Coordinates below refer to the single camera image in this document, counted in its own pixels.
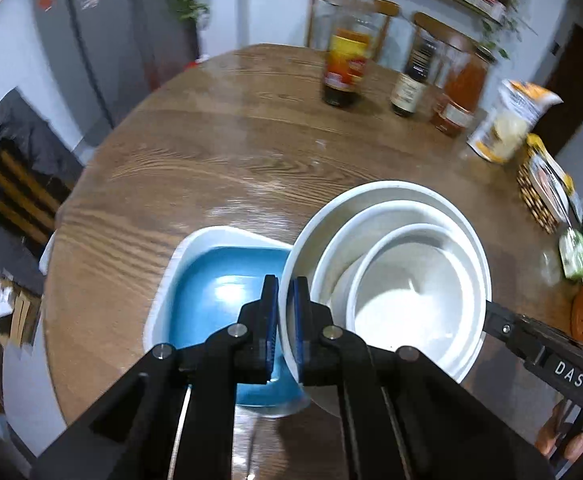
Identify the large clear sauce bottle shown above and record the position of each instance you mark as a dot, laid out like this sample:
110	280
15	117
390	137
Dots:
346	60

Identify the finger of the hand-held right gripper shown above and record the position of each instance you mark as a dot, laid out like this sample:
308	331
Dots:
506	329

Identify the small white bowl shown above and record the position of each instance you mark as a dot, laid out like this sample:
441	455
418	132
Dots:
401	305

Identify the blue plate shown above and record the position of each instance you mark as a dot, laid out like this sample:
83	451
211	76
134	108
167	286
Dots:
206	300

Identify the green packet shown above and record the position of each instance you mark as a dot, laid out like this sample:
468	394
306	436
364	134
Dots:
579	255

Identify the yellow patterned snack packet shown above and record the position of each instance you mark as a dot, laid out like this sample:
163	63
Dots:
529	190

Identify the white flour bag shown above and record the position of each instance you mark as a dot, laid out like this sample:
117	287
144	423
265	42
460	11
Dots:
506	125

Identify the dark cloth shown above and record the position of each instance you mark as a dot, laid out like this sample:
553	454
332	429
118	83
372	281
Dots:
21	130

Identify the person's right hand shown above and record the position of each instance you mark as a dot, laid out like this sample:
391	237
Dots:
551	435

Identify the small trailing green plant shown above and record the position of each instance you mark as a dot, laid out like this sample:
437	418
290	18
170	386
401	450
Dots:
501	20

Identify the brown wooden door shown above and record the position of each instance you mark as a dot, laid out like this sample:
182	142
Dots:
581	90

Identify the medium white bowl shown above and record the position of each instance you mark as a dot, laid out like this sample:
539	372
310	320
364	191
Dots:
331	270

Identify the grey refrigerator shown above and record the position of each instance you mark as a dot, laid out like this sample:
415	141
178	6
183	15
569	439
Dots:
121	35

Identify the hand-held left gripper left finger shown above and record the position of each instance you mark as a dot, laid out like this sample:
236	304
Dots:
271	320

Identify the wooden slatted chair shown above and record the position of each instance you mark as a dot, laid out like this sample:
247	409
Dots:
16	195

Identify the large white bowl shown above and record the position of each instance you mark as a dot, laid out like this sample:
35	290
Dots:
321	220

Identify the orange sauce bottle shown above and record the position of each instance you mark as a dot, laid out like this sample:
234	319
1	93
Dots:
464	80

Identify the pink snack packet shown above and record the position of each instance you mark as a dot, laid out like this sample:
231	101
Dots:
546	180

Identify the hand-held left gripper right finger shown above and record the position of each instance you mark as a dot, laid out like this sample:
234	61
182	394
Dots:
299	320

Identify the small dark sauce bottle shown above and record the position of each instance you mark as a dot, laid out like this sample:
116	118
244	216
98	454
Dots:
409	90

